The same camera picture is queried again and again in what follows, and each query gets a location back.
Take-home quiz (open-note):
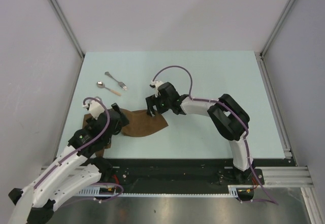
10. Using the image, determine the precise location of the brown cloth napkin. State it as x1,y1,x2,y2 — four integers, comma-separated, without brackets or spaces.
84,109,169,157

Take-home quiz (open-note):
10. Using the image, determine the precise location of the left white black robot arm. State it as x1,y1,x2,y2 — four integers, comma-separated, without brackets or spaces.
8,98,129,223

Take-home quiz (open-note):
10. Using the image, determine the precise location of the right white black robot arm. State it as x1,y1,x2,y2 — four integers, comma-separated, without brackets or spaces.
146,81,261,184

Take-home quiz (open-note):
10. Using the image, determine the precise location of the silver metal fork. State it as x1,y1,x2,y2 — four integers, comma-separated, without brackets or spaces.
105,71,127,91

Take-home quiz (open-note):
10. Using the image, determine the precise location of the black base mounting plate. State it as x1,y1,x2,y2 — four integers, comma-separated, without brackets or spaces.
101,158,295,195

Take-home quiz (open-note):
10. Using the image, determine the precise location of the spoon with wooden handle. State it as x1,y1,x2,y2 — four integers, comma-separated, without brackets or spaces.
96,81,121,97

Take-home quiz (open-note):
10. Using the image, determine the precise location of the light blue cable duct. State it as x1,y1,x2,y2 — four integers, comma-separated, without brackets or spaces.
76,184,241,198

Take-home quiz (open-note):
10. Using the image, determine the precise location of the right side aluminium rail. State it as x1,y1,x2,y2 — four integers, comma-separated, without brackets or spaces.
255,52,294,159

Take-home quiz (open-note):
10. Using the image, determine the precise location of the aluminium rail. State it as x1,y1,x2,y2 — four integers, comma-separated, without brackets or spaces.
40,165,312,185
255,52,294,159

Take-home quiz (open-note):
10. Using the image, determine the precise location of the left aluminium frame post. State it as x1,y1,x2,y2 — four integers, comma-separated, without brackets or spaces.
48,0,85,60

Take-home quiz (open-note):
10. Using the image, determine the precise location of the aluminium frame post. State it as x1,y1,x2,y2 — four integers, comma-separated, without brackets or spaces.
48,0,85,60
259,0,297,58

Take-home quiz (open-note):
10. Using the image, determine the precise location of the front aluminium rail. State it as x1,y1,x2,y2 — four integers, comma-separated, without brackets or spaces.
40,165,312,185

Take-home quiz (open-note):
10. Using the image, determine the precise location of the right aluminium frame post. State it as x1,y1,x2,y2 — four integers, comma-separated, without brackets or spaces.
259,0,297,58

